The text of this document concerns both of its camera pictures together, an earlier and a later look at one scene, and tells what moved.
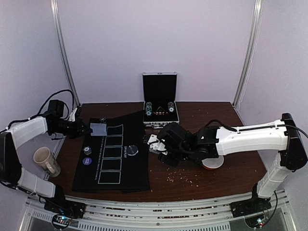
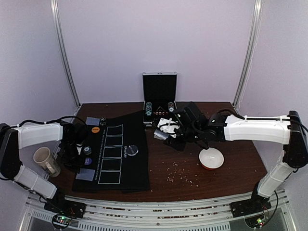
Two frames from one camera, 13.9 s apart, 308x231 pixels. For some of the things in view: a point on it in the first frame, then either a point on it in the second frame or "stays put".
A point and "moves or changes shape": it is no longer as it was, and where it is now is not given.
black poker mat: [117, 162] stays put
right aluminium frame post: [258, 10] stays put
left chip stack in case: [148, 109] stays put
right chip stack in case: [171, 107] stays put
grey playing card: [98, 129] -> [92, 121]
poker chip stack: [102, 120] stays put
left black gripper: [79, 124] -> [69, 166]
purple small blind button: [87, 161] stays put
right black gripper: [162, 148] -> [177, 138]
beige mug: [43, 156] stays put
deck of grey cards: [153, 148] moves or changes shape
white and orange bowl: [212, 163] stays put
